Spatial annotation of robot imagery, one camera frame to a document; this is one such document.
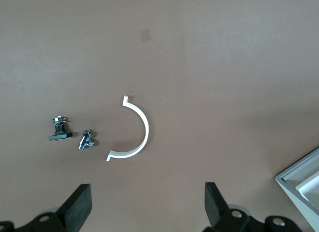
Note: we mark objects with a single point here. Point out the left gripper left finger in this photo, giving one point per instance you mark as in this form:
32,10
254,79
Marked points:
74,212

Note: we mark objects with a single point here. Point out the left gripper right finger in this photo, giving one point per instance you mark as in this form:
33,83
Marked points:
216,212

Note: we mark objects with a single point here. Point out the white drawer cabinet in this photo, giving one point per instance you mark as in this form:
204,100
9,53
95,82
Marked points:
294,199

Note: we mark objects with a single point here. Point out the white plastic drawer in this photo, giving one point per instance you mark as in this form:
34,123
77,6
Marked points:
311,189

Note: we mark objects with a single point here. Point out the chrome metal fitting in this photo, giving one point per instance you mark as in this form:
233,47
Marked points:
86,141

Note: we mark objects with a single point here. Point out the white curved plastic clamp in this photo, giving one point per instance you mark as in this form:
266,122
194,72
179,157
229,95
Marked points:
147,127

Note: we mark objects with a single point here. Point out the clear tape patch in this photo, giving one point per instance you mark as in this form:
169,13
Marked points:
145,35

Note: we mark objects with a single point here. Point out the black switch component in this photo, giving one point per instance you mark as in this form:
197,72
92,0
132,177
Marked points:
59,136

